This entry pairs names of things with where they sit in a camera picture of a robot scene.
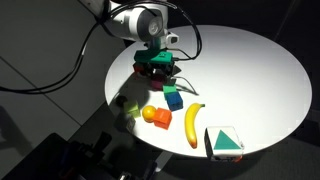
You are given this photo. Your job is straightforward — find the lime green block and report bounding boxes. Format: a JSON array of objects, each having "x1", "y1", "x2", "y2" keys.
[{"x1": 123, "y1": 99, "x2": 142, "y2": 119}]

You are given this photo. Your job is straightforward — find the long black cable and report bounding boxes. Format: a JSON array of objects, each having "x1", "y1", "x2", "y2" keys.
[{"x1": 0, "y1": 11, "x2": 116, "y2": 95}]

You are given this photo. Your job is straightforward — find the white table base legs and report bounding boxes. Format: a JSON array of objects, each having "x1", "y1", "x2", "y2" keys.
[{"x1": 154, "y1": 150, "x2": 175, "y2": 173}]

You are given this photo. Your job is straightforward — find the orange block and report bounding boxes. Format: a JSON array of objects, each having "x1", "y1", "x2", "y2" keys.
[{"x1": 152, "y1": 107, "x2": 173, "y2": 131}]

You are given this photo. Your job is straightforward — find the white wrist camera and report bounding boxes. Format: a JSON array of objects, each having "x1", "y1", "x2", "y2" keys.
[{"x1": 164, "y1": 31, "x2": 180, "y2": 46}]

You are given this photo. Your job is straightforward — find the maroon block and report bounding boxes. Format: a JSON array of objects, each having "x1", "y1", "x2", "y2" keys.
[{"x1": 149, "y1": 75, "x2": 167, "y2": 91}]

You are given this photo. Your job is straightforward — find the black platform base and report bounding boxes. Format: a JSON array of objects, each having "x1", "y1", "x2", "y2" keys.
[{"x1": 0, "y1": 132, "x2": 158, "y2": 180}]

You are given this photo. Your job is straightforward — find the yellow ball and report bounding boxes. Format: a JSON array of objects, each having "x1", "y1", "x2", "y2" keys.
[{"x1": 141, "y1": 104, "x2": 158, "y2": 124}]

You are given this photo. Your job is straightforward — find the green gripper mount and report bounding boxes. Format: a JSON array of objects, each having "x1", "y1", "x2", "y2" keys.
[{"x1": 133, "y1": 49, "x2": 175, "y2": 67}]

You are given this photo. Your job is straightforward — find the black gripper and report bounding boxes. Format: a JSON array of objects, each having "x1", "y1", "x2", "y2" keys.
[{"x1": 141, "y1": 61, "x2": 183, "y2": 86}]

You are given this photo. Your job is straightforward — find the looped black cable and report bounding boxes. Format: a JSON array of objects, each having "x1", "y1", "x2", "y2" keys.
[{"x1": 164, "y1": 0, "x2": 203, "y2": 62}]

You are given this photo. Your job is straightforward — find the blue block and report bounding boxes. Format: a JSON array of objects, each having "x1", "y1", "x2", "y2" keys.
[{"x1": 165, "y1": 91, "x2": 185, "y2": 112}]

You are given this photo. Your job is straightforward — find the white box with teal triangle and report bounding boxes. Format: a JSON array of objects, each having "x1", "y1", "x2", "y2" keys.
[{"x1": 203, "y1": 125, "x2": 245, "y2": 163}]

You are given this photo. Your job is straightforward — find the yellow banana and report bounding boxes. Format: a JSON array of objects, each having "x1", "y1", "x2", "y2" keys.
[{"x1": 184, "y1": 102, "x2": 206, "y2": 150}]

